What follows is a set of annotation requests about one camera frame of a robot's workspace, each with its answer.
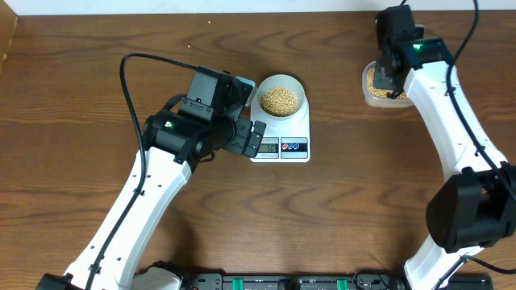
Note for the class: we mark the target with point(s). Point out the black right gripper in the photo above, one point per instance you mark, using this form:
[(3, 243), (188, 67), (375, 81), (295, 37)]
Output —
[(379, 81)]

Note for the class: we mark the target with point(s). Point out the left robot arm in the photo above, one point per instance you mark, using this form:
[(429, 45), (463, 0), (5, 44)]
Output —
[(187, 131)]

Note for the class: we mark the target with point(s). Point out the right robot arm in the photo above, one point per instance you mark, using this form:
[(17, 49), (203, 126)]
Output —
[(475, 208)]

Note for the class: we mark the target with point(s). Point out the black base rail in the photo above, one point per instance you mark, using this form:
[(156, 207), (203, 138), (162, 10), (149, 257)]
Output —
[(282, 282)]

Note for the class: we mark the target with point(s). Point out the grey round bowl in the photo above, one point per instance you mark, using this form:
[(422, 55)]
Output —
[(288, 82)]

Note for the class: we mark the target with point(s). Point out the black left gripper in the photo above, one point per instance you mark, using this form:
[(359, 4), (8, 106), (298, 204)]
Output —
[(236, 142)]

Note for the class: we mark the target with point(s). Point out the yellow soybeans in container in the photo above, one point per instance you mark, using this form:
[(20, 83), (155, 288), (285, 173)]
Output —
[(379, 93)]

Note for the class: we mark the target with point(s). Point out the white digital kitchen scale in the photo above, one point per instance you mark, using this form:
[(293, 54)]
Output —
[(285, 141)]

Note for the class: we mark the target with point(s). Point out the clear plastic bean container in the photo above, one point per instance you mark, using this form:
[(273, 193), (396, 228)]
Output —
[(401, 102)]

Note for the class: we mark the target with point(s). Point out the soybeans in bowl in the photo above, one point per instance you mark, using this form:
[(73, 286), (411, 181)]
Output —
[(280, 102)]

